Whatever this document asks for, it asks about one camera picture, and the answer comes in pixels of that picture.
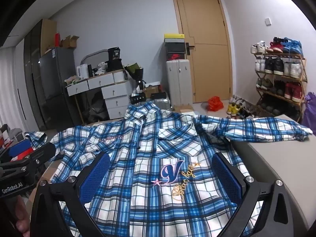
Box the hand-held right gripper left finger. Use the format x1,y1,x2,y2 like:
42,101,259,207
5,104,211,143
30,151,111,237

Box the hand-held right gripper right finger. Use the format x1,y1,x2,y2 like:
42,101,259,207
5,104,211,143
211,152,295,237

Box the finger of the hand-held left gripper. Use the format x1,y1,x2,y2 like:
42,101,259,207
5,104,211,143
14,142,57,169
9,139,32,157

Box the blue plaid shirt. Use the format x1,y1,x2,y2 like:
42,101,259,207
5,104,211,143
25,101,314,237

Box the person's left hand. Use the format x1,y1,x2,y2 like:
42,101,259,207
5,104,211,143
13,197,31,237

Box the grey mattress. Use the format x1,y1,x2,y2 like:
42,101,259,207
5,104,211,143
229,115,316,237

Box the white curtain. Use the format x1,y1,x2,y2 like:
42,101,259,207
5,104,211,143
0,46,28,129

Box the dark wardrobe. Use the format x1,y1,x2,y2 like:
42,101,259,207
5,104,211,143
23,18,58,130

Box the pile of shoes on floor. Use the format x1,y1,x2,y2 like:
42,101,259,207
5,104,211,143
226,95,260,119

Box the red plastic bag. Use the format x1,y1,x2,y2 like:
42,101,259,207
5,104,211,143
207,96,224,112

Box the grey refrigerator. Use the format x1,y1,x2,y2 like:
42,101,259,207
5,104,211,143
38,47,82,129

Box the flat cardboard box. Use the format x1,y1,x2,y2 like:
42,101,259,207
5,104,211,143
174,105,194,114

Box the white drawer desk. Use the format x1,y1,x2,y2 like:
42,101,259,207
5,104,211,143
65,70,135,124

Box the black crate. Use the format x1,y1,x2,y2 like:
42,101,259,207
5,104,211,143
130,92,146,104

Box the white kettle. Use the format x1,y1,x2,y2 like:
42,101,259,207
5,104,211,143
76,64,89,79

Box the purple bag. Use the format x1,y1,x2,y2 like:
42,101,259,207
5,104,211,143
302,92,316,135

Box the brown black shoe box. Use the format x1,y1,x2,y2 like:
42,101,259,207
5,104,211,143
144,83,167,101

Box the grey suitcase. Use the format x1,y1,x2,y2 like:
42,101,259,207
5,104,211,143
166,59,194,107

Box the black wrapped bouquet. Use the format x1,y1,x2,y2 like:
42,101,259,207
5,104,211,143
125,63,144,82

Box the open cardboard box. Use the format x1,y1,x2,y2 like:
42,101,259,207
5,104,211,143
60,35,80,49

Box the tall cardboard box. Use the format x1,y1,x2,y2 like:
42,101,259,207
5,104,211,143
41,19,57,55

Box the grey curved chair back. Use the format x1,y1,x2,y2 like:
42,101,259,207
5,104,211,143
81,50,109,66

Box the black bag with label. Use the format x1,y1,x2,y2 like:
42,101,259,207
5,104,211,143
106,47,123,71

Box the black shoe box red logo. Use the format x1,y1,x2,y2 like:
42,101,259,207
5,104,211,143
166,52,186,60

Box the grey black shoe box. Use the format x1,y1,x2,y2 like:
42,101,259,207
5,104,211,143
164,39,186,54

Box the wooden door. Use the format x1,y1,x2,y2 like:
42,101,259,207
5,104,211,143
171,0,234,103

